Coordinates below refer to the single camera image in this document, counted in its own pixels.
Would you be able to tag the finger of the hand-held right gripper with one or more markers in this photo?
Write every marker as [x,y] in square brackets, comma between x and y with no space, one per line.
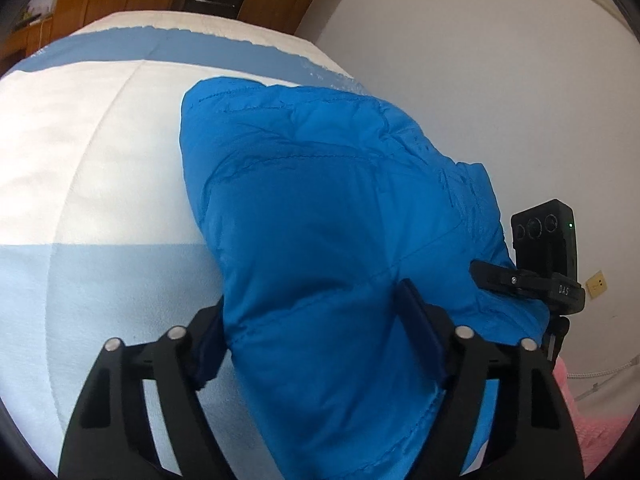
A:
[505,277]

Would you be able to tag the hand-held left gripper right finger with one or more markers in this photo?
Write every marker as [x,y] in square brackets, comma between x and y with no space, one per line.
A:
[420,330]

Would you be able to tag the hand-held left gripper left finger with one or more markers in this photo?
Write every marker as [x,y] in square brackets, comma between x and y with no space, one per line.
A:
[210,355]

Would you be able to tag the white and blue bed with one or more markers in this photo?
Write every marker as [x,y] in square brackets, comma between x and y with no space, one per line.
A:
[100,160]

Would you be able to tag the wooden desk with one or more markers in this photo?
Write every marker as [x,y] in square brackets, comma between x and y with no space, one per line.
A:
[30,37]

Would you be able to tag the pink cloth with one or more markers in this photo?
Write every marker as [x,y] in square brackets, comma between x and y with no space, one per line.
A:
[600,435]

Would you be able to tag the blue padded jacket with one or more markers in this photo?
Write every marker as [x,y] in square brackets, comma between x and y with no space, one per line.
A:
[320,240]

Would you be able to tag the yellowed wall outlet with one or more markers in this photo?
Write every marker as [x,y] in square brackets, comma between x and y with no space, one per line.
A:
[596,285]

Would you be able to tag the black box speaker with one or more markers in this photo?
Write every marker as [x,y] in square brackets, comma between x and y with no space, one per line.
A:
[214,4]

